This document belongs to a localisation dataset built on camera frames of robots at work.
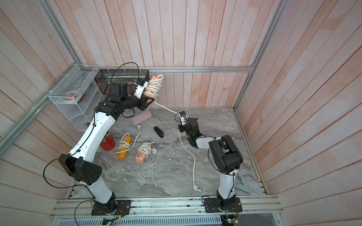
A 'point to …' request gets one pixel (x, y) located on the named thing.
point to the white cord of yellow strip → (125, 145)
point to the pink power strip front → (140, 157)
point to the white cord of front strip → (146, 148)
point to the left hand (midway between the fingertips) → (151, 99)
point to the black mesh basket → (104, 77)
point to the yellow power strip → (120, 156)
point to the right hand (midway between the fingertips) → (180, 117)
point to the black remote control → (158, 132)
